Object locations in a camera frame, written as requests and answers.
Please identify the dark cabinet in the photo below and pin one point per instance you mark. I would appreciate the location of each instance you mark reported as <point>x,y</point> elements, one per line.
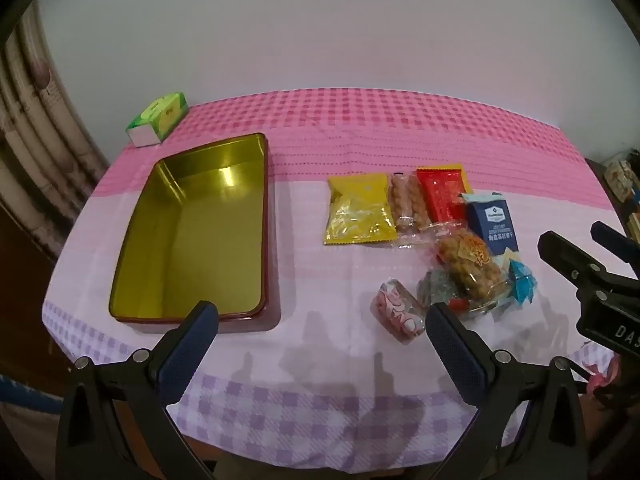
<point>595,172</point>

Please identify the clear packet of brown balls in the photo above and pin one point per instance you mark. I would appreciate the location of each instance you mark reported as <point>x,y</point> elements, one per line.
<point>407,200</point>

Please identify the teal candy packet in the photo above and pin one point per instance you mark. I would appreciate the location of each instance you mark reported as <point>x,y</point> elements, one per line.
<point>522,282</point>

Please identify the beige curtain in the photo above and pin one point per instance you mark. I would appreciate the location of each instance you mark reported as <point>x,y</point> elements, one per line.
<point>30,135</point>

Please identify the large yellow snack packet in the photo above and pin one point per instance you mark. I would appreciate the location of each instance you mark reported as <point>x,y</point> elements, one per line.
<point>357,205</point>

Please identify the decorated box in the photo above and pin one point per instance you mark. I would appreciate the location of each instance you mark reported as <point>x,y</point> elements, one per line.
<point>620,172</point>

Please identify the pink and white candy packet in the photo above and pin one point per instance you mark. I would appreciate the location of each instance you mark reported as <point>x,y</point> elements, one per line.
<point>397,310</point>

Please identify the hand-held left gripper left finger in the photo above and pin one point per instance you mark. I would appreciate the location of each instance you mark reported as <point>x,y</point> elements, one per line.
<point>186,355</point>

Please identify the blue cloth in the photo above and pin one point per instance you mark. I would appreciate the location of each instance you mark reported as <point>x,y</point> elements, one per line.
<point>25,395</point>

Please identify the grey sesame cake packet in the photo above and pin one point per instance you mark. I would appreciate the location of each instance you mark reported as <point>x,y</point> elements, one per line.
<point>440,285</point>

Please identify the clear bag of fried snacks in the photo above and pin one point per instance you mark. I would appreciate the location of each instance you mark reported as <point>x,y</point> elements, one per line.
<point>467,260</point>

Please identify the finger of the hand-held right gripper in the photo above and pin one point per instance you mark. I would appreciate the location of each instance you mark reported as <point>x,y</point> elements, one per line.
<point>565,255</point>
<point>617,242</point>

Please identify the pink checked tablecloth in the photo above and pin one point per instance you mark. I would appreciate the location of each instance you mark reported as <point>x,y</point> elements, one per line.
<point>350,130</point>

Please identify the red snack packet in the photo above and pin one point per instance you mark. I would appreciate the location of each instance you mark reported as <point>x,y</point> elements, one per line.
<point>440,192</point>

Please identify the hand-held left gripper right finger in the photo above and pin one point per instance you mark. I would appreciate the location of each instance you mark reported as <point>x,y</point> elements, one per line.
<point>457,355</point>

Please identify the green tissue pack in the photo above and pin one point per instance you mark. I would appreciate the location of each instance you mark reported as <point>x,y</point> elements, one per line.
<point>160,115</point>

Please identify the blue and white packet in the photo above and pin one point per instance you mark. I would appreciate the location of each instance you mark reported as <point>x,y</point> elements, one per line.
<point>492,225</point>

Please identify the gold tin box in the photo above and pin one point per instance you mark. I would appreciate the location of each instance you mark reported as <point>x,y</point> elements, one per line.
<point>200,240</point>

